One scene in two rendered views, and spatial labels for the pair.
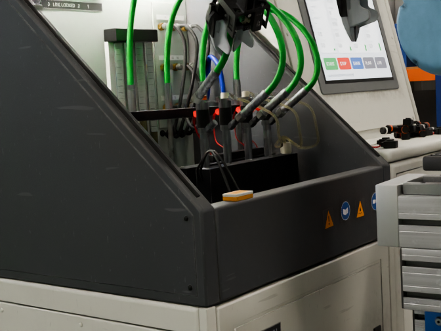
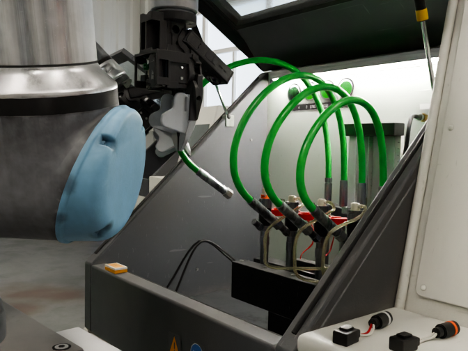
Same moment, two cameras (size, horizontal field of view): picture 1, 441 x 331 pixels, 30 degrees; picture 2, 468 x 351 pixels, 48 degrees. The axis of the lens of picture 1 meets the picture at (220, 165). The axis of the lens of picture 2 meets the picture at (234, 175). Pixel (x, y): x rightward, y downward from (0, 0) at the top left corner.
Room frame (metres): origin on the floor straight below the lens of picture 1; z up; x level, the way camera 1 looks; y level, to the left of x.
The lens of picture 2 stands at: (1.95, -1.08, 1.23)
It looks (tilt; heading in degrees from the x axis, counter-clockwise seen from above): 3 degrees down; 104
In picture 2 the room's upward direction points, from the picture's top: 1 degrees clockwise
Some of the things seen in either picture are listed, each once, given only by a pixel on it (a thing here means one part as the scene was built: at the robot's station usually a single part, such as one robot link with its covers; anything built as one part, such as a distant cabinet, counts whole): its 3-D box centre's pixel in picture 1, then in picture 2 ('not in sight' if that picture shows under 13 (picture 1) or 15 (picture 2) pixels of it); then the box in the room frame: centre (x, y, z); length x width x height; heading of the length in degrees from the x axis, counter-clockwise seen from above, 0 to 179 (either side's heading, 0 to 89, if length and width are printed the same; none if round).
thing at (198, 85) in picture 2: not in sight; (189, 92); (1.67, -0.29, 1.31); 0.05 x 0.02 x 0.09; 143
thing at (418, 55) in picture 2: not in sight; (349, 65); (1.89, 0.24, 1.43); 0.54 x 0.03 x 0.02; 143
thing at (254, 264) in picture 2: (240, 192); (303, 310); (1.83, -0.04, 0.91); 0.34 x 0.10 x 0.15; 143
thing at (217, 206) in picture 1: (304, 223); (168, 335); (1.59, -0.16, 0.87); 0.62 x 0.04 x 0.16; 143
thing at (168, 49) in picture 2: not in sight; (169, 53); (1.64, -0.30, 1.37); 0.09 x 0.08 x 0.12; 53
